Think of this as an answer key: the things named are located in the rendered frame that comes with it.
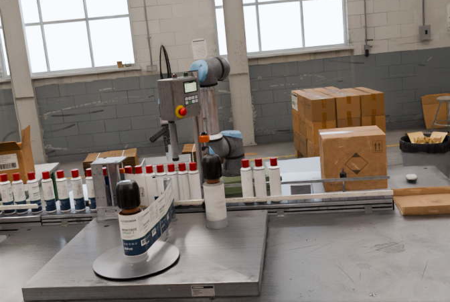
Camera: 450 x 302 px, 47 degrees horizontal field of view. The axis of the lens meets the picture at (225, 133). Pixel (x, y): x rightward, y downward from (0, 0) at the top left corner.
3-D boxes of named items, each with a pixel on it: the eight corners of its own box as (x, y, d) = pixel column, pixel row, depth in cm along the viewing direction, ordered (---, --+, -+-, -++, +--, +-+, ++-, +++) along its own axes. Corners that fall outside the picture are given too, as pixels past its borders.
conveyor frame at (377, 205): (41, 225, 247) (39, 216, 246) (51, 217, 258) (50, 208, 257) (394, 209, 224) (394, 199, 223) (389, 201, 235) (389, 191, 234)
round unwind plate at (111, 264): (79, 282, 171) (78, 278, 171) (110, 245, 201) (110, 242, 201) (168, 279, 167) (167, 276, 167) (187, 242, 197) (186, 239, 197)
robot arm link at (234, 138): (248, 152, 281) (246, 128, 278) (230, 159, 273) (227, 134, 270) (234, 149, 290) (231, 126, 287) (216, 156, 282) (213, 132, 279)
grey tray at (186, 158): (140, 176, 277) (140, 167, 276) (144, 166, 297) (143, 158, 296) (191, 171, 278) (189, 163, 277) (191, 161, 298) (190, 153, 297)
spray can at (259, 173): (256, 203, 235) (252, 160, 231) (256, 199, 240) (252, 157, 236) (266, 203, 234) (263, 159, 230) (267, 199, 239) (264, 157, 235)
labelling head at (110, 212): (97, 219, 232) (89, 165, 227) (107, 210, 244) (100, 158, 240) (126, 218, 230) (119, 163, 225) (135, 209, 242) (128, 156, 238)
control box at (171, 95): (161, 120, 240) (156, 80, 236) (187, 114, 252) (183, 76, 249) (175, 121, 233) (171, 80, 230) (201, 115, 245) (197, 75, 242)
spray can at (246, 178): (242, 204, 235) (238, 161, 232) (244, 200, 241) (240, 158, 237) (254, 203, 235) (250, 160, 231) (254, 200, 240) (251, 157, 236)
